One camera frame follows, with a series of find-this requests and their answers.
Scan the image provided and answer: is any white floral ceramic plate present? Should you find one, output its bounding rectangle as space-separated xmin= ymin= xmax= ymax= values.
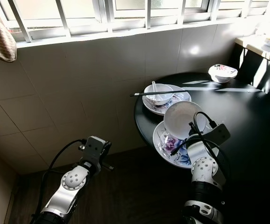
xmin=153 ymin=120 xmax=208 ymax=168
xmin=142 ymin=85 xmax=192 ymax=116

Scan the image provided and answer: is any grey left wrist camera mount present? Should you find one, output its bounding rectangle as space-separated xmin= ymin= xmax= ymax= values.
xmin=84 ymin=136 xmax=111 ymax=164

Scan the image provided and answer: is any small floral rimmed bowl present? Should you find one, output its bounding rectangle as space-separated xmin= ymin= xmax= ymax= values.
xmin=208 ymin=64 xmax=238 ymax=84

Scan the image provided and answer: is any black round table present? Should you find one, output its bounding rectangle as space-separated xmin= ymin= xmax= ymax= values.
xmin=134 ymin=72 xmax=270 ymax=187

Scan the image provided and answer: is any white patterned ceramic bowl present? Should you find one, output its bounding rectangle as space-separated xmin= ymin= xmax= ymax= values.
xmin=144 ymin=83 xmax=174 ymax=105

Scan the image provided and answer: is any white side counter ledge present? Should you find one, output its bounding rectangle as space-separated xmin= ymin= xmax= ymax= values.
xmin=234 ymin=34 xmax=270 ymax=63

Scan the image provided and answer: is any white barred window frame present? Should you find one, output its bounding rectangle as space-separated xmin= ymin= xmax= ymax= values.
xmin=0 ymin=0 xmax=270 ymax=49

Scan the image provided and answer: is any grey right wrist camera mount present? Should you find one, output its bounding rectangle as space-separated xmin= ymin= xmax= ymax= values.
xmin=207 ymin=124 xmax=231 ymax=150

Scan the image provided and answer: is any plain white ceramic bowl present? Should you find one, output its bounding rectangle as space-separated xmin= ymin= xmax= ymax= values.
xmin=163 ymin=101 xmax=208 ymax=140

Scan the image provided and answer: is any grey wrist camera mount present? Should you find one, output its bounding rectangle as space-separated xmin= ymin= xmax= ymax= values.
xmin=84 ymin=136 xmax=111 ymax=164
xmin=207 ymin=124 xmax=231 ymax=150

